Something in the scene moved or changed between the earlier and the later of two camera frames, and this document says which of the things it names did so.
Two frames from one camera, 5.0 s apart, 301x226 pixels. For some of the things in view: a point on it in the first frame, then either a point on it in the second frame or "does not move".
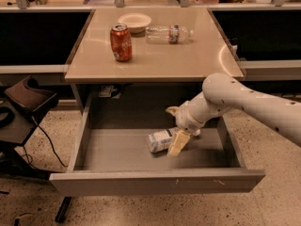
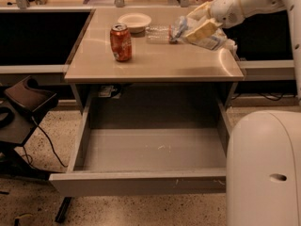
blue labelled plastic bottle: (161, 140) to (214, 40)
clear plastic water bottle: (167, 34) does not move
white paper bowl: (136, 23) does not move
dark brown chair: (22, 103) does not move
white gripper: (184, 119) to (226, 10)
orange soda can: (121, 43) does not move
